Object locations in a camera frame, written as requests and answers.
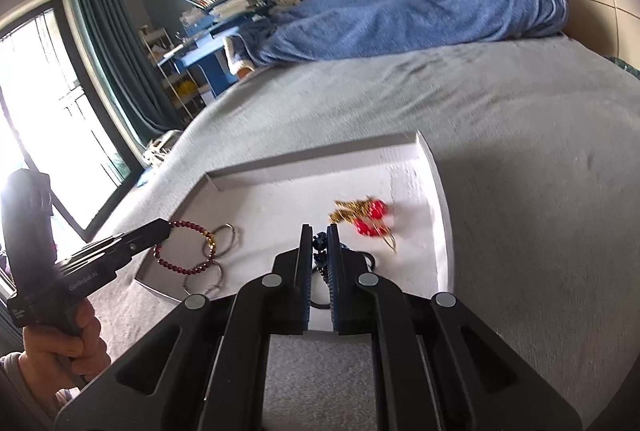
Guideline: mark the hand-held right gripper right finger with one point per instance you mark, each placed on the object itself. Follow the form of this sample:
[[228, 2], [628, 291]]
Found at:
[[336, 281]]

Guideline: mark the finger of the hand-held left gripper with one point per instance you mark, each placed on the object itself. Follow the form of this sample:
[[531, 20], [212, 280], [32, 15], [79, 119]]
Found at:
[[145, 231], [135, 248]]

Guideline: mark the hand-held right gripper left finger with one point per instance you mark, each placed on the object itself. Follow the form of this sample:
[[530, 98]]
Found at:
[[302, 281]]

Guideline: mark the red bead gold earring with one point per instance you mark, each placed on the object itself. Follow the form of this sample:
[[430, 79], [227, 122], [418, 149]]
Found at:
[[361, 227], [376, 210]]

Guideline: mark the grey cardboard tray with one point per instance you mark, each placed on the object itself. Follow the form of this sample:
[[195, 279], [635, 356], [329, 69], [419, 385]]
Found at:
[[280, 206]]

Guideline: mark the person's left forearm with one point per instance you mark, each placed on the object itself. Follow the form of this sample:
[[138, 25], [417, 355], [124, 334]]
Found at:
[[20, 386]]

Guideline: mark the person's left hand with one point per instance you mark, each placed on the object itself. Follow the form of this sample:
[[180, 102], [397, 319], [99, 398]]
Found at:
[[65, 353]]

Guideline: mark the glass balcony door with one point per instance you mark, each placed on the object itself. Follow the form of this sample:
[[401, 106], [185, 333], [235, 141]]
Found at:
[[50, 111]]

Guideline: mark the white shelf rack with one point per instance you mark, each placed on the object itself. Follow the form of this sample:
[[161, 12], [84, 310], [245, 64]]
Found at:
[[175, 103]]

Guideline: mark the yellow item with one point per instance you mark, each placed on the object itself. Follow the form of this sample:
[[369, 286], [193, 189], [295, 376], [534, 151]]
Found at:
[[186, 88]]

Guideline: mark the blue desk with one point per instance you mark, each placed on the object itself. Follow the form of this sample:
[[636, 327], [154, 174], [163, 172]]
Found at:
[[220, 76]]

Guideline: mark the teal curtain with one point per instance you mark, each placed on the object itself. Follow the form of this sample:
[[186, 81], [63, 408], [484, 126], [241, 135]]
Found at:
[[115, 61]]

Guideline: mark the stack of papers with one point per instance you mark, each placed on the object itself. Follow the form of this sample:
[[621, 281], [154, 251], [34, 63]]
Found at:
[[215, 13]]

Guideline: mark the grey bed blanket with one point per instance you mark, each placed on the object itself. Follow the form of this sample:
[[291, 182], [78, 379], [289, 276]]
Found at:
[[525, 136]]

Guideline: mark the blue blanket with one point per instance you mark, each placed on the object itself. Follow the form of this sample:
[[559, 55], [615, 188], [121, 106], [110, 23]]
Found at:
[[425, 6]]

